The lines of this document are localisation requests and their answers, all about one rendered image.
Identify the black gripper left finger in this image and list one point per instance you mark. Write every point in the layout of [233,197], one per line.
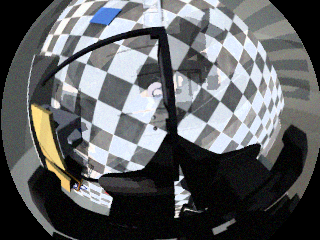
[155,179]

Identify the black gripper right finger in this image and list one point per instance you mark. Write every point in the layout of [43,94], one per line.
[202,169]

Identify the blue flat rectangular block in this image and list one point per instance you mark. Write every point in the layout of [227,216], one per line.
[105,15]

